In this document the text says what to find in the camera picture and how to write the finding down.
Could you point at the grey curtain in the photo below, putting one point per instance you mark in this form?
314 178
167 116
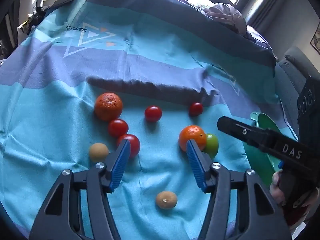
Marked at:
262 5

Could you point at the smooth orange mandarin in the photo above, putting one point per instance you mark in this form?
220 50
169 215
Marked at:
192 133

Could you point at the grey sofa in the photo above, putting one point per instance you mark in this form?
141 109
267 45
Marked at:
285 80

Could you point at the beige longan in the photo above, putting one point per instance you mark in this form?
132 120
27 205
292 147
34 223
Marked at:
98 152
166 199

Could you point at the grey crumpled cloth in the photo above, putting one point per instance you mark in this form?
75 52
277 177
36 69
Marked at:
225 15

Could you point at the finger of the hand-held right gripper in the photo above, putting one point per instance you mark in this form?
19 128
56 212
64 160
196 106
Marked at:
240 131

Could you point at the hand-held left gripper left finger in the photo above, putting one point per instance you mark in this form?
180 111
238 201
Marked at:
120 165

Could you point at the green plastic bowl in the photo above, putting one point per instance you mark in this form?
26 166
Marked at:
260 160

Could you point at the large dimpled mandarin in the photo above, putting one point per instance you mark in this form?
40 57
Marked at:
108 106

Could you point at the person's right hand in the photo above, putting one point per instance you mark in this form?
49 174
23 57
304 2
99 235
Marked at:
275 185

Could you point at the green tomato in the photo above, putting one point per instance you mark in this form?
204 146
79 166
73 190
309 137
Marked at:
212 143

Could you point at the small red cherry tomato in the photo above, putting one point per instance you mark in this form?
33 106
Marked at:
195 109

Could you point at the turquoise printed blanket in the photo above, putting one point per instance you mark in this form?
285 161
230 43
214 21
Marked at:
155 62

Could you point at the framed wall picture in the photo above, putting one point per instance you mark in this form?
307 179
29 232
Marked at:
316 38

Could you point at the large red tomato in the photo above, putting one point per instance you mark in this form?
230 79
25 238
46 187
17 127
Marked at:
134 143

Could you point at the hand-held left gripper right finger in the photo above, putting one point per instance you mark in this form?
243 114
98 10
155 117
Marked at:
196 165

